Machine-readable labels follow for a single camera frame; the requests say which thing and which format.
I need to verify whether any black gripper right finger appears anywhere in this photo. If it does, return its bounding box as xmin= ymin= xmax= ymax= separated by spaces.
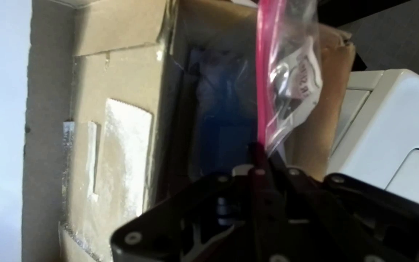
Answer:
xmin=279 ymin=166 xmax=419 ymax=262

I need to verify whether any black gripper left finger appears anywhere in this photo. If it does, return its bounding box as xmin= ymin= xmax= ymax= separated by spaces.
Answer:
xmin=109 ymin=143 xmax=288 ymax=262

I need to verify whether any clear zip bag pink seal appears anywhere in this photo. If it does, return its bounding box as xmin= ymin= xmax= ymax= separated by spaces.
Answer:
xmin=182 ymin=0 xmax=324 ymax=181

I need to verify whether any large orange Tide box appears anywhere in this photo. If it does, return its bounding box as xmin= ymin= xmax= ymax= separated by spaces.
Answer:
xmin=58 ymin=0 xmax=359 ymax=262

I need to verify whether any white dryer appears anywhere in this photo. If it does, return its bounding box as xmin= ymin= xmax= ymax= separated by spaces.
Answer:
xmin=327 ymin=67 xmax=419 ymax=213

